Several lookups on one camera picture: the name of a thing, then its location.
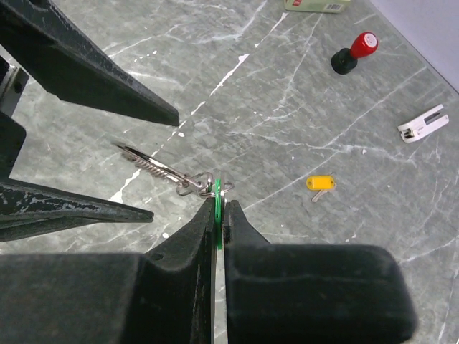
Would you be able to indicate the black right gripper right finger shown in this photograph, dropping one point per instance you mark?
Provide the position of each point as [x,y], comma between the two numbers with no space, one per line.
[311,293]

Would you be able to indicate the white cardboard box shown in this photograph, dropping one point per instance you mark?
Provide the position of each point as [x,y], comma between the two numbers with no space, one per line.
[320,6]

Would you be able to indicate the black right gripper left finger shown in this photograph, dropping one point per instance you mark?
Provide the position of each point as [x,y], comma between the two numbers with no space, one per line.
[165,295]

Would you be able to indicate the white stapler remover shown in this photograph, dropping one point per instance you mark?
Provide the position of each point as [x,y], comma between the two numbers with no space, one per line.
[423,125]

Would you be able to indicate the green key tag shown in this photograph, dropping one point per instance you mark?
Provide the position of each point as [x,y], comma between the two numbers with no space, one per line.
[218,210]

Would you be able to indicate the red and black stamp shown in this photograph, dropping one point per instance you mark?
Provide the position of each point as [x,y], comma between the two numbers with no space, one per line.
[346,59]

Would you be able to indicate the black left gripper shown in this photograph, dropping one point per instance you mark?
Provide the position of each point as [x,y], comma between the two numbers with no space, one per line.
[68,64]

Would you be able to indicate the yellow key tag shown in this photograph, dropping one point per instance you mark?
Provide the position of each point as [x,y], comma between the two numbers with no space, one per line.
[319,183]

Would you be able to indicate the silver key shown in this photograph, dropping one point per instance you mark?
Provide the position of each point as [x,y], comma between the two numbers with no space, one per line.
[319,195]

